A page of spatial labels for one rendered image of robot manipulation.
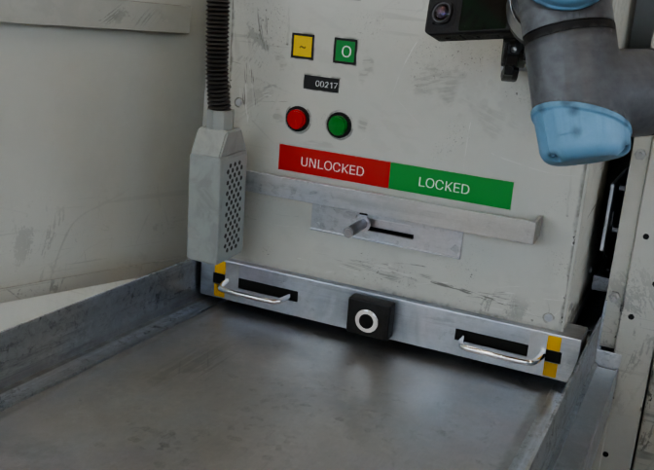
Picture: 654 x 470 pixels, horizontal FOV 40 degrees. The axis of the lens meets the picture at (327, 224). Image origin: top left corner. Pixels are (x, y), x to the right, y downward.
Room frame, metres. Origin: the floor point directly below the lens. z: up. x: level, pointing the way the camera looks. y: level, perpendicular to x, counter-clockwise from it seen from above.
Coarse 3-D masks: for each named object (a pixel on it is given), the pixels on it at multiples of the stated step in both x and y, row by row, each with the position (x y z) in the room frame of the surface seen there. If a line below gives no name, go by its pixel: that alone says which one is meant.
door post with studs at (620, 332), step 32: (640, 160) 1.15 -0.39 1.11; (640, 192) 1.15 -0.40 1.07; (640, 224) 1.14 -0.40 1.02; (640, 256) 1.14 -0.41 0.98; (608, 288) 1.16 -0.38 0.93; (640, 288) 1.14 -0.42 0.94; (608, 320) 1.16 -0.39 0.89; (640, 320) 1.14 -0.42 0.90; (640, 352) 1.13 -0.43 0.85; (640, 384) 1.13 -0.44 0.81; (608, 448) 1.14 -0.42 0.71
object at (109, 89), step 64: (0, 0) 1.12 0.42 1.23; (64, 0) 1.19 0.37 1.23; (128, 0) 1.29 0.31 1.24; (192, 0) 1.37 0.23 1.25; (0, 64) 1.14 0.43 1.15; (64, 64) 1.21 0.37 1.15; (128, 64) 1.29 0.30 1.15; (192, 64) 1.38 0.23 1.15; (0, 128) 1.14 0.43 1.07; (64, 128) 1.21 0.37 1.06; (128, 128) 1.29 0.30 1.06; (192, 128) 1.38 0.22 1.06; (0, 192) 1.14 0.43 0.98; (64, 192) 1.22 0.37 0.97; (128, 192) 1.30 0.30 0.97; (0, 256) 1.14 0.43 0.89; (64, 256) 1.22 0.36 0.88; (128, 256) 1.30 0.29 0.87
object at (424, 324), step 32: (256, 288) 1.21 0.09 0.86; (288, 288) 1.19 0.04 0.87; (320, 288) 1.17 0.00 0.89; (352, 288) 1.16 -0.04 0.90; (320, 320) 1.18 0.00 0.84; (416, 320) 1.12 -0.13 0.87; (448, 320) 1.11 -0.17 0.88; (480, 320) 1.09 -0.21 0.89; (448, 352) 1.11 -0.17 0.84; (512, 352) 1.07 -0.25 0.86; (576, 352) 1.04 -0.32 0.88
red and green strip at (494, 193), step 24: (288, 168) 1.20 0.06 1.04; (312, 168) 1.19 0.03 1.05; (336, 168) 1.17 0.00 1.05; (360, 168) 1.16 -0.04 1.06; (384, 168) 1.15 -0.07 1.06; (408, 168) 1.13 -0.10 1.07; (432, 192) 1.12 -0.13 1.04; (456, 192) 1.11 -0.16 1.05; (480, 192) 1.10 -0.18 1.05; (504, 192) 1.09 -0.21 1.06
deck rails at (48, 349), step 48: (144, 288) 1.13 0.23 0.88; (192, 288) 1.24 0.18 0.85; (0, 336) 0.89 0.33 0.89; (48, 336) 0.96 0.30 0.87; (96, 336) 1.04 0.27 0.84; (144, 336) 1.08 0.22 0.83; (0, 384) 0.89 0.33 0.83; (48, 384) 0.91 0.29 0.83; (576, 384) 0.97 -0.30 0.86; (528, 432) 0.91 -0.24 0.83
